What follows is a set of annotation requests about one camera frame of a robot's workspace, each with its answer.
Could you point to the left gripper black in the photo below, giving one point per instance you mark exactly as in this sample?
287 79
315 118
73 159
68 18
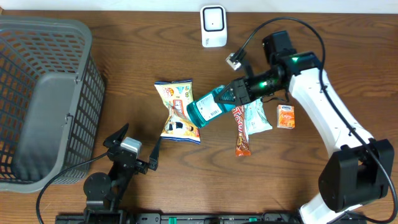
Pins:
142 167

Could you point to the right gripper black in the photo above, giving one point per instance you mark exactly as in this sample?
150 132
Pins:
244 94

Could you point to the teal mouthwash bottle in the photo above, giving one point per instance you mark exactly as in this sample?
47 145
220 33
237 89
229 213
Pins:
204 110

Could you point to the light blue tissue pack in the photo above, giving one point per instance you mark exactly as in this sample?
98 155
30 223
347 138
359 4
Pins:
255 118

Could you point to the orange tissue box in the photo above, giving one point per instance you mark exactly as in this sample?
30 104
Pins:
285 116

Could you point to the yellow snack bag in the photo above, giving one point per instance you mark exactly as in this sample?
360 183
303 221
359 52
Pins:
176 95

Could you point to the red orange chocolate bar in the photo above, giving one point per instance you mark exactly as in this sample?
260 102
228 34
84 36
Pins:
242 143

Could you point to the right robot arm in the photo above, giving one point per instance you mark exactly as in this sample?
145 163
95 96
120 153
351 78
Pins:
359 168

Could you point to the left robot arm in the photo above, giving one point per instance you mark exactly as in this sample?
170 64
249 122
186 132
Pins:
104 192

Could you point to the white barcode scanner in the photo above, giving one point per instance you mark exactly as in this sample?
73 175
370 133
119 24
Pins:
213 26

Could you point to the grey plastic basket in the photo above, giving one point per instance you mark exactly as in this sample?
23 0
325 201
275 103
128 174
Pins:
51 100

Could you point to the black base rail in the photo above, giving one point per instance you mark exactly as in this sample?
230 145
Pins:
155 218

